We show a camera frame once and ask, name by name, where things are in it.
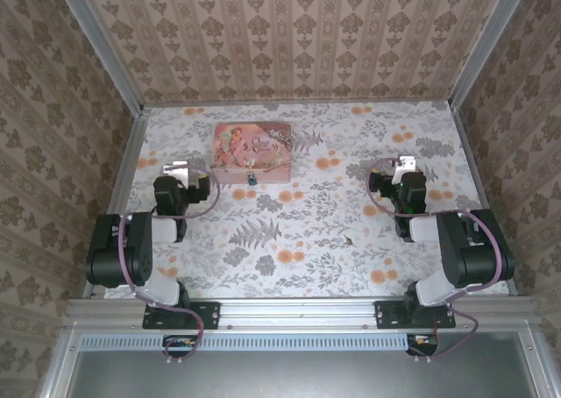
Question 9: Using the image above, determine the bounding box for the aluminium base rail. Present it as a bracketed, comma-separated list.
[64, 295, 539, 330]

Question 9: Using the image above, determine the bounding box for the pink illustrated tin box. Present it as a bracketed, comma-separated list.
[210, 122, 293, 186]

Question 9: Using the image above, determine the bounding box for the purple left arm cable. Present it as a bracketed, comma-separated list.
[117, 165, 223, 366]

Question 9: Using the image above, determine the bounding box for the slotted grey cable duct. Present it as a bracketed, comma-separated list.
[80, 332, 440, 352]

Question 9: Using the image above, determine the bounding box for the black connector board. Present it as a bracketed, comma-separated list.
[405, 333, 440, 357]
[162, 334, 199, 358]

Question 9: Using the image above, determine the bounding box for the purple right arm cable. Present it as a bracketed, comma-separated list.
[366, 158, 507, 365]

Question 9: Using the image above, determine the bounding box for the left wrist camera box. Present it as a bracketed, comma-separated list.
[162, 160, 191, 184]

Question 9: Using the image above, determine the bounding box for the grey metal sheet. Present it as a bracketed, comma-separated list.
[68, 331, 535, 398]

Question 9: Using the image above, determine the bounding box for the aluminium frame post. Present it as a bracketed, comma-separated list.
[448, 0, 539, 110]
[51, 0, 146, 112]

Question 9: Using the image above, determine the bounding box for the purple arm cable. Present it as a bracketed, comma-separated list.
[117, 165, 223, 366]
[366, 158, 507, 365]

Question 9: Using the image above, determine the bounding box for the aluminium side rail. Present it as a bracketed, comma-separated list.
[82, 107, 151, 299]
[451, 101, 520, 296]

